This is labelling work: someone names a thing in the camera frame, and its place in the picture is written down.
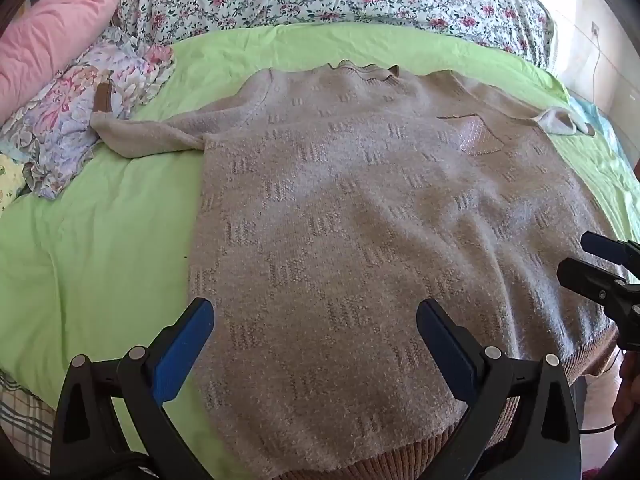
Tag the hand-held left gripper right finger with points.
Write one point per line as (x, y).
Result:
(447, 355)

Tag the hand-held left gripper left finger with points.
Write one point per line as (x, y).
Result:
(182, 355)

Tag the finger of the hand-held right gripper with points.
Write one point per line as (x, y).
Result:
(595, 282)
(607, 250)

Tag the beige knit sweater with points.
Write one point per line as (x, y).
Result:
(380, 240)

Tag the person's right hand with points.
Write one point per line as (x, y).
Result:
(629, 390)

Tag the green bed sheet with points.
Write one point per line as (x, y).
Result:
(100, 260)

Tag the light blue cloth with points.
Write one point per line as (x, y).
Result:
(597, 120)

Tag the white sock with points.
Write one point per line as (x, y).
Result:
(562, 121)

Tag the plaid pillow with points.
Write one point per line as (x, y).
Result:
(25, 420)

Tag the yellow floral cloth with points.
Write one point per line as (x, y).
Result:
(9, 180)

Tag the pastel floral cloth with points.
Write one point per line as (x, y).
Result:
(75, 105)

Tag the pink quilt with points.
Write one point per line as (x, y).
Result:
(55, 30)

